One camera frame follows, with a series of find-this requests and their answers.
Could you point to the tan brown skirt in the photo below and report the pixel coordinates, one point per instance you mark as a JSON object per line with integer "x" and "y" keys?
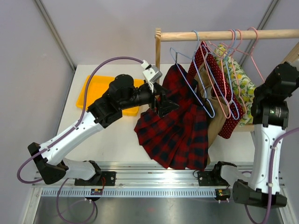
{"x": 214, "y": 103}

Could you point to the blue hanger with plaid skirt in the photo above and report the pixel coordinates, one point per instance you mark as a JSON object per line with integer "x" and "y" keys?
{"x": 174, "y": 54}

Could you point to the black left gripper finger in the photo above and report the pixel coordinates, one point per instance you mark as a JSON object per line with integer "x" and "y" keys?
{"x": 164, "y": 106}
{"x": 159, "y": 91}

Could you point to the wooden rack left post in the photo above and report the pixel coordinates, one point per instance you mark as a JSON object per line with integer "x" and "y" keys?
{"x": 157, "y": 47}

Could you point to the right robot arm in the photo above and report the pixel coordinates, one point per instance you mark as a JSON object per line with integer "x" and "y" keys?
{"x": 270, "y": 120}

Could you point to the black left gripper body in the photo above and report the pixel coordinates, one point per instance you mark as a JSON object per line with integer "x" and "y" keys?
{"x": 147, "y": 96}

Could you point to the yellow plastic tray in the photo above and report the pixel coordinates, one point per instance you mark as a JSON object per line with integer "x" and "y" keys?
{"x": 96, "y": 88}

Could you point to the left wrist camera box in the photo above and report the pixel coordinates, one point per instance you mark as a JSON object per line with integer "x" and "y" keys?
{"x": 151, "y": 74}

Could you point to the red white polka-dot skirt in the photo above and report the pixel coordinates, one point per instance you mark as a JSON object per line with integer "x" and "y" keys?
{"x": 230, "y": 124}

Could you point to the red black plaid skirt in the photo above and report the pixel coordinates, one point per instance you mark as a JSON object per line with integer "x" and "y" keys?
{"x": 179, "y": 140}

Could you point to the lemon print skirt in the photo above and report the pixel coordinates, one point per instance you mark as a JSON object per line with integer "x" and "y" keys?
{"x": 247, "y": 91}

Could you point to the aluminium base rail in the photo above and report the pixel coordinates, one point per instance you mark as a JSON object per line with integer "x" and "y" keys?
{"x": 134, "y": 180}

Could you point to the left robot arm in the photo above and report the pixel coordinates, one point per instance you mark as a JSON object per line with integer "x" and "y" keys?
{"x": 49, "y": 157}

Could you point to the wooden rack rod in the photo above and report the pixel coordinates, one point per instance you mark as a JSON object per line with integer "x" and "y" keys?
{"x": 228, "y": 35}

